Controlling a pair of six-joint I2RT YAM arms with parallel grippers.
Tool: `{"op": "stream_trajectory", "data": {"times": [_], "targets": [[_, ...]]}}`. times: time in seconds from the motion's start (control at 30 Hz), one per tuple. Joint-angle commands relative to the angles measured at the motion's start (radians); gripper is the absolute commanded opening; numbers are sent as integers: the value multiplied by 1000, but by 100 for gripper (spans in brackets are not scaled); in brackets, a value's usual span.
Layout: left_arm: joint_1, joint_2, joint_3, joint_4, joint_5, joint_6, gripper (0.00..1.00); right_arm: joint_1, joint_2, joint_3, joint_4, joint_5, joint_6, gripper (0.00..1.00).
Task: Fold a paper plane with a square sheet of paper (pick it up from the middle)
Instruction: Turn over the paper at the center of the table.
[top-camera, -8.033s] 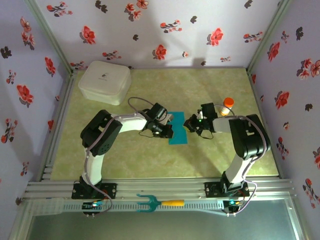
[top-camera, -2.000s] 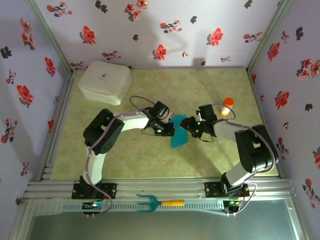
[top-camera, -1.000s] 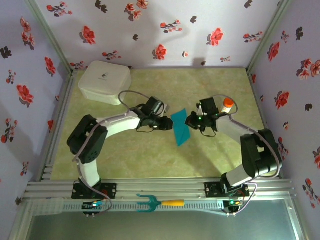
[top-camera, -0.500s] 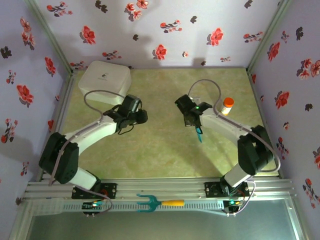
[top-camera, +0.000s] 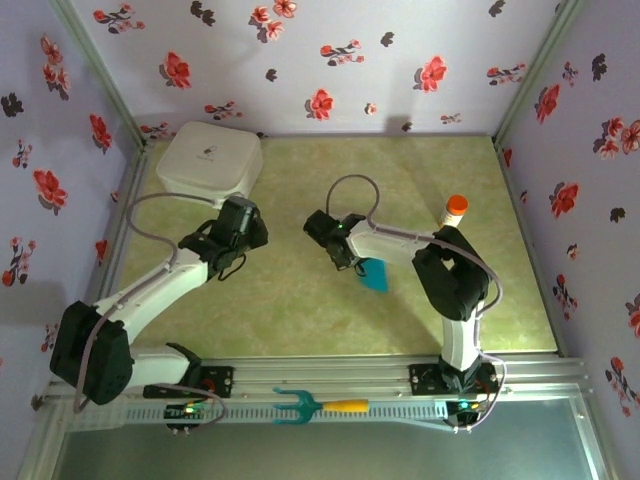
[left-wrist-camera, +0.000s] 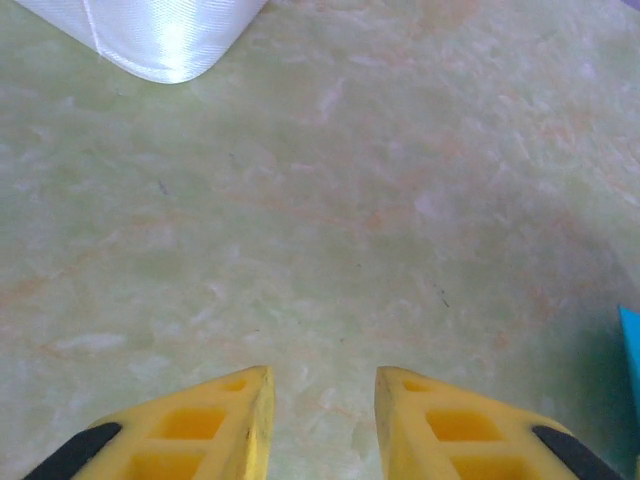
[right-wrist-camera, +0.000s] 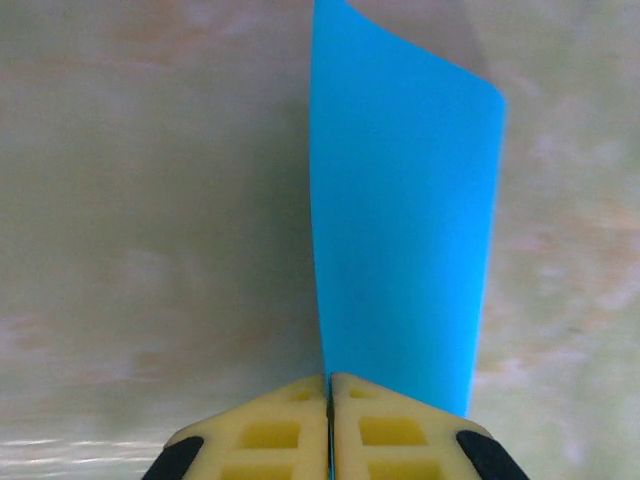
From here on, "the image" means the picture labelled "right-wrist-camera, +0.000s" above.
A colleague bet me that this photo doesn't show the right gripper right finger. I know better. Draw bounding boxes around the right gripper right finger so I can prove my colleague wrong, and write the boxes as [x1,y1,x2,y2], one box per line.
[329,372,531,480]

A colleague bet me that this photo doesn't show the blue square paper sheet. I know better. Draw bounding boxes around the blue square paper sheet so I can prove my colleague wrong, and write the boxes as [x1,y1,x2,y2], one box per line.
[307,0,509,420]

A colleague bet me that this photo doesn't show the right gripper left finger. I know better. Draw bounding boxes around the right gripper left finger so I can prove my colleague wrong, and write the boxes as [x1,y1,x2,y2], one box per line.
[142,373,332,480]

